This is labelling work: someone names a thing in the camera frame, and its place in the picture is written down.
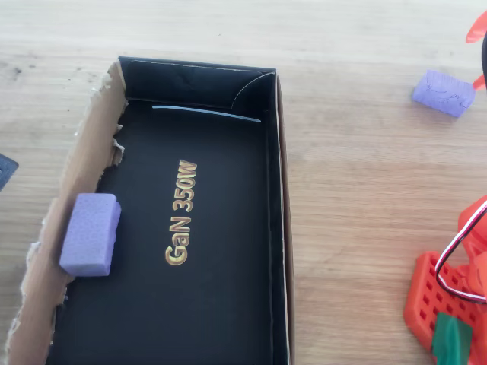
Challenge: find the black cardboard box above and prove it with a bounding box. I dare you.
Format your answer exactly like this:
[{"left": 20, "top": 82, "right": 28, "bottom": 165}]
[{"left": 5, "top": 56, "right": 297, "bottom": 365}]

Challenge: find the red white black servo cable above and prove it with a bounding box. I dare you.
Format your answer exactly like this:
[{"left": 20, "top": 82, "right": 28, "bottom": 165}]
[{"left": 434, "top": 197, "right": 487, "bottom": 305}]

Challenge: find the dark green clamp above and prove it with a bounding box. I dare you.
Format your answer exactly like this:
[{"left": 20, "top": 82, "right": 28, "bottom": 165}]
[{"left": 431, "top": 312, "right": 475, "bottom": 365}]

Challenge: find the dark grey flat object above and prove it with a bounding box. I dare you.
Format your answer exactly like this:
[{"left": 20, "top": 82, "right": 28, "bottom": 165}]
[{"left": 0, "top": 153, "right": 19, "bottom": 193}]

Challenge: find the purple foam block with scribble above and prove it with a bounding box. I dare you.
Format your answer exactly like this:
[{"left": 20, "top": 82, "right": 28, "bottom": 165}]
[{"left": 412, "top": 69, "right": 477, "bottom": 119}]

